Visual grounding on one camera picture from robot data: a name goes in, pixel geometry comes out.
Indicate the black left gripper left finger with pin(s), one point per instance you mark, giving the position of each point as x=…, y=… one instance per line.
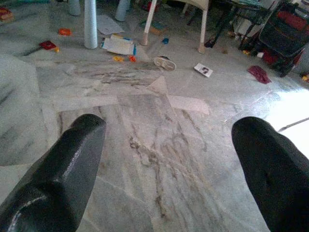
x=58, y=174

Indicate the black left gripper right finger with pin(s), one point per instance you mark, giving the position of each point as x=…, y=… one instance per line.
x=277, y=174

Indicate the small yellow toy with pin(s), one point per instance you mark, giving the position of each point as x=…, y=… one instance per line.
x=305, y=78

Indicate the maroon cloth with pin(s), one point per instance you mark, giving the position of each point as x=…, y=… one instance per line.
x=259, y=74

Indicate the white printed card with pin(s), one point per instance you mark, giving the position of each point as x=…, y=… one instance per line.
x=203, y=70

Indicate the red toy shovel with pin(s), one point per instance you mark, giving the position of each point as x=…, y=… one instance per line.
x=47, y=45

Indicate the small orange toy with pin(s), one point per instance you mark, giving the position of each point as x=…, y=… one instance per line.
x=118, y=59
x=132, y=58

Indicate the black folded stroller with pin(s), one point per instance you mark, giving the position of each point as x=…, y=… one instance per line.
x=282, y=36

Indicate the paper stack with blue edges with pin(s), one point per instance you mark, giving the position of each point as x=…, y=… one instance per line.
x=118, y=46

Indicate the orange plastic toy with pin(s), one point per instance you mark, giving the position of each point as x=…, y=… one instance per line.
x=65, y=32

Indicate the ribbed white table leg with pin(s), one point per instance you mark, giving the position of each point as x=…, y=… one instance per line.
x=90, y=24
x=122, y=10

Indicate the grey sneaker shoe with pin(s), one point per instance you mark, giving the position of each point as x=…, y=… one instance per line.
x=164, y=63

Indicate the white paper sheet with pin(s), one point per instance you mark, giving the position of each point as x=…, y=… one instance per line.
x=108, y=24

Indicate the small blue plastic toy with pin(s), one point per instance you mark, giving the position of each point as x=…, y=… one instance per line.
x=165, y=40

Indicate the white plastic chair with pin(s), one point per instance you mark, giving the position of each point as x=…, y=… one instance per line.
x=148, y=24

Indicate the teal and brown book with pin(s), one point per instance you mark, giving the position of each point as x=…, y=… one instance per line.
x=159, y=27

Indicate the dark metal frame table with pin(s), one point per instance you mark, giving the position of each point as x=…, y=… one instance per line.
x=241, y=14

